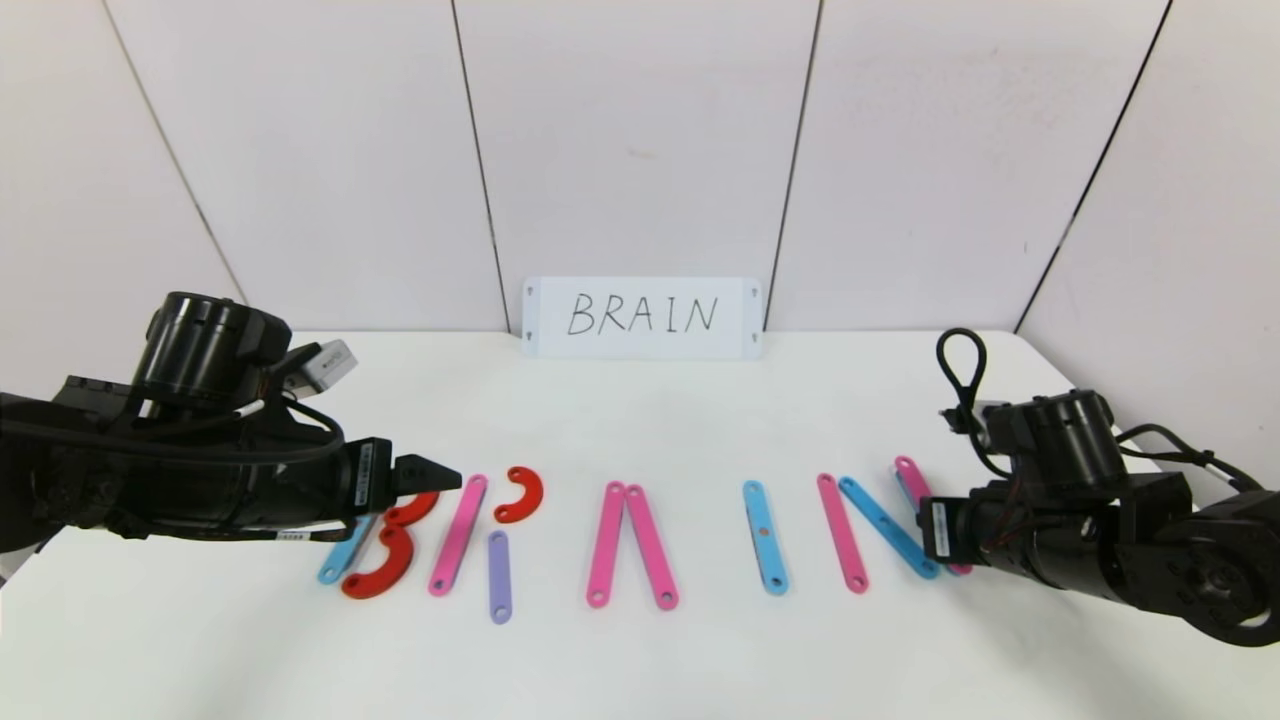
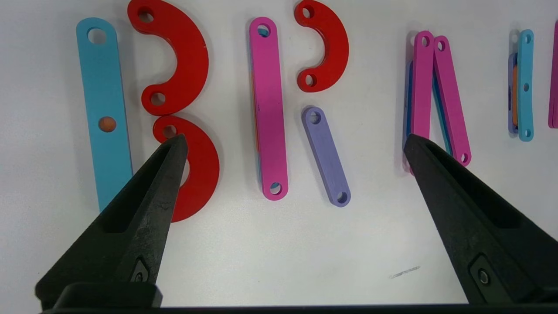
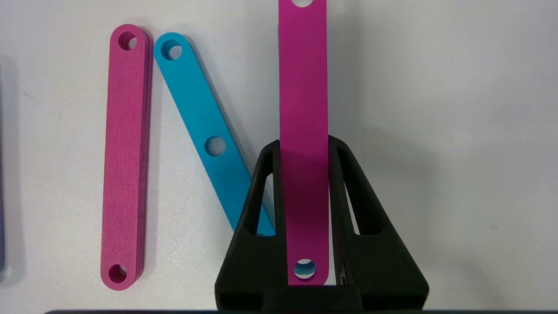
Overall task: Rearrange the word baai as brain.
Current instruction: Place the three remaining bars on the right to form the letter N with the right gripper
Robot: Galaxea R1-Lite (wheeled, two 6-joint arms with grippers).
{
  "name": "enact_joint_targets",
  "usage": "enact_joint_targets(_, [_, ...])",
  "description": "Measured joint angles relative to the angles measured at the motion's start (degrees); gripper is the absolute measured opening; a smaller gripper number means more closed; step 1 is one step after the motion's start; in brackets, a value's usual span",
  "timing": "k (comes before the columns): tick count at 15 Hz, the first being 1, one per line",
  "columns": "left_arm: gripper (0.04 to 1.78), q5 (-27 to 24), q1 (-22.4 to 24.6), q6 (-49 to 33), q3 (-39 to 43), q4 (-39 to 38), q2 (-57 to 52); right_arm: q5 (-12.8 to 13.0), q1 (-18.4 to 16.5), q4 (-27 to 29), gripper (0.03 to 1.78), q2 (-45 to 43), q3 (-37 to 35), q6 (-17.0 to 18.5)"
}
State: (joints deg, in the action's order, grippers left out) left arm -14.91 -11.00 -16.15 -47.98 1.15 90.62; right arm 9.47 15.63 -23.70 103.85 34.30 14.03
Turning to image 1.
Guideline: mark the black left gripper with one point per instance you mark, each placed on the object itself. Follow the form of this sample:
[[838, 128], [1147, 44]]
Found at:
[[368, 475]]

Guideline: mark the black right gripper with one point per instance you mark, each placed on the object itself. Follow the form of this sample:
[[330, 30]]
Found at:
[[939, 530]]

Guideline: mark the light blue medium bar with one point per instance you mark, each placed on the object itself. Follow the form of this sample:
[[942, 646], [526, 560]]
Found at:
[[885, 525]]

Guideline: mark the pink bar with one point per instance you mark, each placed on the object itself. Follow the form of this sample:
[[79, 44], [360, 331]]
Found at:
[[606, 545], [650, 545], [843, 535], [458, 535], [912, 478]]

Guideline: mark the small red curved piece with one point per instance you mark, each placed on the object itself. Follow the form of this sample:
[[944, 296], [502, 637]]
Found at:
[[530, 495], [420, 507]]

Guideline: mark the short purple bar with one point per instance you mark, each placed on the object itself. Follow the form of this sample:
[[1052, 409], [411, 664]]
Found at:
[[499, 580]]

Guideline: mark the orange and black left arm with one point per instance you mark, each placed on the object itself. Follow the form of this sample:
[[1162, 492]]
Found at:
[[150, 470]]

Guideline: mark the white sign reading BRAIN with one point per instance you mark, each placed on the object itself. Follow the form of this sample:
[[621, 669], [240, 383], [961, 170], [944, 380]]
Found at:
[[545, 320]]

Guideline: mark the large red curved piece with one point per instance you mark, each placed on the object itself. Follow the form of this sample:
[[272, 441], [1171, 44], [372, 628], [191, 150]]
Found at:
[[388, 575]]

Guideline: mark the light blue long flat bar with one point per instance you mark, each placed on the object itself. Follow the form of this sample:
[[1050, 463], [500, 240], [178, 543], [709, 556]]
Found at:
[[765, 545], [340, 555]]

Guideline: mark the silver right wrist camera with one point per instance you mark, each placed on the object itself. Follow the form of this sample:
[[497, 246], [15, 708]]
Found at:
[[968, 415]]

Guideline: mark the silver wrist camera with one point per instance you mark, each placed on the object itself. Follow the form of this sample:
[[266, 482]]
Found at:
[[968, 415], [330, 362]]

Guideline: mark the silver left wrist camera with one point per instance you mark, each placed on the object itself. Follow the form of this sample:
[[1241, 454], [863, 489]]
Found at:
[[330, 362]]

